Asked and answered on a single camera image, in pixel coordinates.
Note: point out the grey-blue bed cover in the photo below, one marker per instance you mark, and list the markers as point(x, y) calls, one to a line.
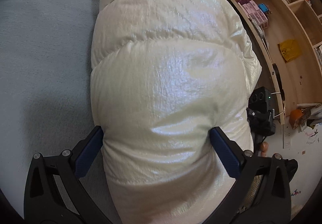
point(45, 83)

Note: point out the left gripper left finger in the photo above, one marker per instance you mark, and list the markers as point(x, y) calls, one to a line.
point(53, 190)

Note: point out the wooden shelf desk unit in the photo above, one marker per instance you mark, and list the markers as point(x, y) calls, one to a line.
point(298, 81)

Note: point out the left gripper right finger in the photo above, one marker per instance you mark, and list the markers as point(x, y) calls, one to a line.
point(272, 203)

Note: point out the yellow paper note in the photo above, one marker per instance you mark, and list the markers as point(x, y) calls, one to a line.
point(289, 50)

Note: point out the cream shiny puffer jacket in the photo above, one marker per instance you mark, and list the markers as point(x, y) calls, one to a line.
point(164, 72)

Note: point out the person's right hand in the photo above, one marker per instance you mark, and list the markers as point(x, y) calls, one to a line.
point(263, 149)

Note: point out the cream knit right sleeve forearm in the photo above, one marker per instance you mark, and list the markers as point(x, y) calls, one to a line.
point(251, 194)

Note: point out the orange object on desk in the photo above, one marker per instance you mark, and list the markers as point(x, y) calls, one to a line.
point(295, 118)

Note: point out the blue toy on boxes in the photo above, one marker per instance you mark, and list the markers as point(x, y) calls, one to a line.
point(264, 8)

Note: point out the pink drawer boxes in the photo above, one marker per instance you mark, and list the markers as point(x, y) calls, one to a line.
point(253, 11)

